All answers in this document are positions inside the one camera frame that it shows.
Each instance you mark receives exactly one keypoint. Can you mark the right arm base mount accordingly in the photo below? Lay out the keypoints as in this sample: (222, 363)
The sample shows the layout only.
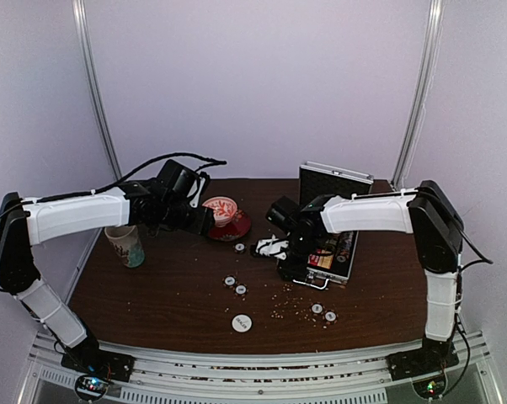
(426, 366)

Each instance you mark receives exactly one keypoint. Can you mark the black white chip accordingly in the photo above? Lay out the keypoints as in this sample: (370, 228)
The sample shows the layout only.
(229, 281)
(241, 290)
(317, 308)

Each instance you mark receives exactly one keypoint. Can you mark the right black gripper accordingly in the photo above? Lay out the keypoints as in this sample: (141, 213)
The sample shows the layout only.
(296, 271)

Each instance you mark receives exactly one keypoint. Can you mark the white dealer button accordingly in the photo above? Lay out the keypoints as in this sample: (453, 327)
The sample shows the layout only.
(241, 323)

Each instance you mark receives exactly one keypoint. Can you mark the chip stack right in case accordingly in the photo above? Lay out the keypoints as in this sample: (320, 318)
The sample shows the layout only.
(346, 245)

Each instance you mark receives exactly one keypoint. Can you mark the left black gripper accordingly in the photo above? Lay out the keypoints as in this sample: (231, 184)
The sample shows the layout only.
(200, 224)

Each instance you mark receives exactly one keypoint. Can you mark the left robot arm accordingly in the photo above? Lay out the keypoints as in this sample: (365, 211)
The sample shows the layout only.
(168, 201)

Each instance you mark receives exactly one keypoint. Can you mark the front aluminium rail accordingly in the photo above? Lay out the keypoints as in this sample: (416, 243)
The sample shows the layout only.
(350, 376)

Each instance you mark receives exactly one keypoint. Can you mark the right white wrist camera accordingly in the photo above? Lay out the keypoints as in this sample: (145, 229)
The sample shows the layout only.
(273, 247)

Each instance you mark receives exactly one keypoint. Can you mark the white floral ceramic mug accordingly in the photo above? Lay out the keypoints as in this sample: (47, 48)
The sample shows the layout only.
(127, 245)

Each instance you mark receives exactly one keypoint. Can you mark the right aluminium frame post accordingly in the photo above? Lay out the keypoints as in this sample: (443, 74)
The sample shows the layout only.
(424, 80)

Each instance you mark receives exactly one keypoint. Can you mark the white orange patterned bowl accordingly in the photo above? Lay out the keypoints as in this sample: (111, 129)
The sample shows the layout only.
(224, 209)

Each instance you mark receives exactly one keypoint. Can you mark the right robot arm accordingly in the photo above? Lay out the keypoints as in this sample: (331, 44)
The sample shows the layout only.
(408, 265)

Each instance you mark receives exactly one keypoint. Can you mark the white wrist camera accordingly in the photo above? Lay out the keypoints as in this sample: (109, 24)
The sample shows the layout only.
(273, 247)
(198, 188)

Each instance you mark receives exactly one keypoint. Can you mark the black orange chip front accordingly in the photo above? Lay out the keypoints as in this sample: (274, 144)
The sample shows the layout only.
(330, 316)

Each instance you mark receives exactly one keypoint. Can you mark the red playing card box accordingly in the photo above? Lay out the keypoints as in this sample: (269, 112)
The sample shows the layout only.
(321, 260)

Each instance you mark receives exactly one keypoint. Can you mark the aluminium frame post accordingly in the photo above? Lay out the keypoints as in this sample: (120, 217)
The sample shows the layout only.
(83, 34)
(424, 80)

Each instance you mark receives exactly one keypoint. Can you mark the left aluminium frame post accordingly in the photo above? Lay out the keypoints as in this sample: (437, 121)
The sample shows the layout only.
(83, 34)

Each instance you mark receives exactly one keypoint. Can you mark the red floral saucer plate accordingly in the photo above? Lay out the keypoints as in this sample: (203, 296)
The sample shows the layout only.
(238, 227)

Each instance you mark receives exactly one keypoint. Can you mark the black white chip front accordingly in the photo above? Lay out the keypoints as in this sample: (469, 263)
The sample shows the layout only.
(317, 308)

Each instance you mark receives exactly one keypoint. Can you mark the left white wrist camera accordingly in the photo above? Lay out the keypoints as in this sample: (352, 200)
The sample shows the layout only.
(198, 188)

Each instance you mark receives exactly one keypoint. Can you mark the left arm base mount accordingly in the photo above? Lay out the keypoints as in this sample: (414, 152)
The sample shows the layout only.
(98, 369)

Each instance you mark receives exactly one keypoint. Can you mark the black 100 chip near saucer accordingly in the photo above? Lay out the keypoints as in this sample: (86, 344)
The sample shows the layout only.
(239, 248)

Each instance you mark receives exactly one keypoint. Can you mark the aluminium poker case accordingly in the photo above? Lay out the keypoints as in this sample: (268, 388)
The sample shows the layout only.
(316, 179)

